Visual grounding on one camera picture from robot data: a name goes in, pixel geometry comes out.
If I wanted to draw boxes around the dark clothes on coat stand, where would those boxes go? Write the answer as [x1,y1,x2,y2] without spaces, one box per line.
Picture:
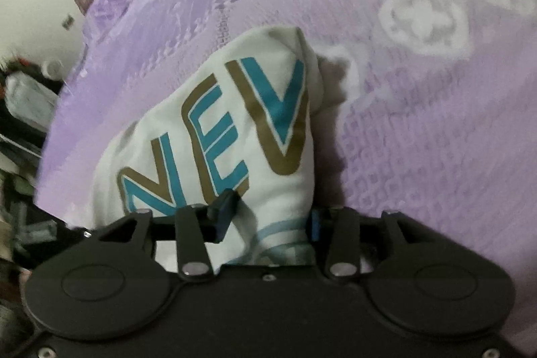
[1,56,64,94]

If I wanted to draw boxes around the purple patterned bed sheet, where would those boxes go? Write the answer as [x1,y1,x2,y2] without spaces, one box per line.
[36,0,536,354]

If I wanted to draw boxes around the wall power socket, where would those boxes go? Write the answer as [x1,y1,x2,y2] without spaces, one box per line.
[62,14,75,30]

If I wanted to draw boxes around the light blue covered garment rack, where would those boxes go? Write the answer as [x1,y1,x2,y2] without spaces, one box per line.
[5,72,58,133]

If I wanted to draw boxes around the white Nevada long-sleeve shirt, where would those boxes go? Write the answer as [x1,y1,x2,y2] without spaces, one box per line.
[66,24,350,274]

